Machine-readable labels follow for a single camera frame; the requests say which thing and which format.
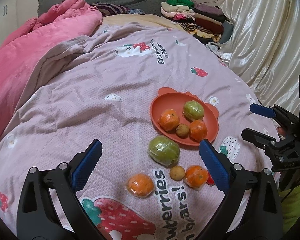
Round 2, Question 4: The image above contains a wrapped orange round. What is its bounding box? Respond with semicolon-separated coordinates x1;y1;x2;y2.
158;109;180;132

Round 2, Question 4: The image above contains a white wardrobe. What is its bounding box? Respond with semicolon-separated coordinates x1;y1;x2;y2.
0;0;17;46

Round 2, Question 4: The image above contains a small brown longan fruit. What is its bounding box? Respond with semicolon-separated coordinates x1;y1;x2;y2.
170;166;185;181

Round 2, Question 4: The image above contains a red tomato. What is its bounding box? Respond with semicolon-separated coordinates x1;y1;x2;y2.
206;172;215;186

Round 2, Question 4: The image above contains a pile of folded clothes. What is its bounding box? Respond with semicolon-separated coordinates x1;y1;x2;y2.
160;0;234;45

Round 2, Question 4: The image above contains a light green fruit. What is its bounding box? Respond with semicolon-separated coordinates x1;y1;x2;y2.
183;100;205;121

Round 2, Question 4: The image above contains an orange bear-shaped plate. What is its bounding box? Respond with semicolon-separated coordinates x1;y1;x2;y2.
149;87;219;147

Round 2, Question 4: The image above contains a shiny cream curtain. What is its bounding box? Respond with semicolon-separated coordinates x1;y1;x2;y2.
221;0;300;115

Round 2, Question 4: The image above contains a small orange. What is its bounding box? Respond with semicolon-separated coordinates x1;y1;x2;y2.
127;173;154;198

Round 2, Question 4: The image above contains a small yellow-green longan fruit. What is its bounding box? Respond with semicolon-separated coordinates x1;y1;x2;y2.
175;124;190;138

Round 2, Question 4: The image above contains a dark green fruit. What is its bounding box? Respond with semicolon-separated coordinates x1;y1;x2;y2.
147;135;180;167

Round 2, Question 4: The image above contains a pink plush quilt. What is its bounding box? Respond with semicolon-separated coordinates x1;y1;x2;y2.
0;0;103;137

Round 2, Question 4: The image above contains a yellow-green cloth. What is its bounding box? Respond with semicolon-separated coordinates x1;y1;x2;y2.
279;181;300;233

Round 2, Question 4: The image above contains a wrapped orange blocky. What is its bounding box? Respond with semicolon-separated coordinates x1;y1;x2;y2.
189;120;207;142

